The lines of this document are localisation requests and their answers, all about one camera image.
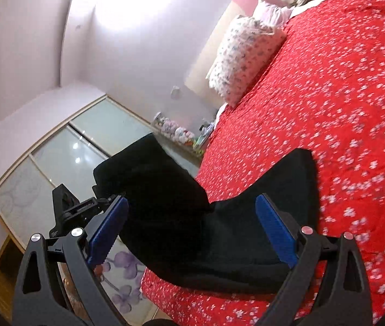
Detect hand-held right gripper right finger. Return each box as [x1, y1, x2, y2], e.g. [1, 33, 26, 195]
[255, 193, 373, 326]

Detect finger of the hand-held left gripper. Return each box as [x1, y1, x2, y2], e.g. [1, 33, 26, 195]
[77, 194, 126, 218]

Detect cluttered bedside table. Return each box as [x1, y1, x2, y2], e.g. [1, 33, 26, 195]
[192, 118, 217, 157]

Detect red floral bedspread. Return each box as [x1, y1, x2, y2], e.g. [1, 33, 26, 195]
[140, 0, 385, 326]

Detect white floral pillow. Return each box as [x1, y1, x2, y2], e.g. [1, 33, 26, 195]
[206, 14, 287, 108]

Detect black pants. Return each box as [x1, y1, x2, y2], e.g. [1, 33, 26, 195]
[92, 132, 320, 294]

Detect flower print sliding wardrobe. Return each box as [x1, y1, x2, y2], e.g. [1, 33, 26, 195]
[0, 95, 156, 326]

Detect stack of plush toys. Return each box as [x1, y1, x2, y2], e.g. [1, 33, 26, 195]
[152, 111, 196, 147]

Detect pink pillow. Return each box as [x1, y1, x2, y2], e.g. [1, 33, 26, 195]
[253, 0, 295, 28]

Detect beige padded headboard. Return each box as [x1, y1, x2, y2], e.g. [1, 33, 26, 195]
[184, 0, 265, 96]

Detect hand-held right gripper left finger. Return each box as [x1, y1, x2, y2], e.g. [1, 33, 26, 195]
[12, 195, 129, 326]

